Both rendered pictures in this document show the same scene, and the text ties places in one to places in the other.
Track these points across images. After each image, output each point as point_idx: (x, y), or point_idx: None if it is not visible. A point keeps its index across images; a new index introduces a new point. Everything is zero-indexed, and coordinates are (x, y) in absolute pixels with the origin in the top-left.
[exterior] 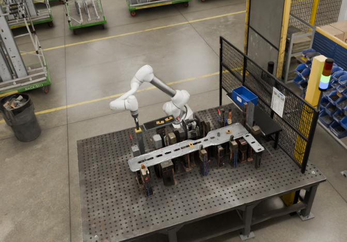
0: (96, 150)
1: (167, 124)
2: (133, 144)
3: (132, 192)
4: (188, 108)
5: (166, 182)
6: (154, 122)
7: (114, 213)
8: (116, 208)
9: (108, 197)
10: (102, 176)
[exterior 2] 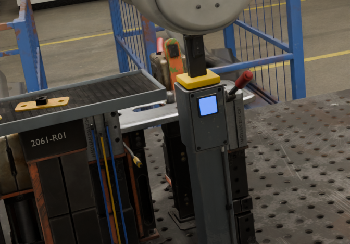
0: None
1: (2, 99)
2: (228, 89)
3: (250, 179)
4: None
5: None
6: (83, 103)
7: (299, 137)
8: (300, 146)
9: (345, 162)
10: None
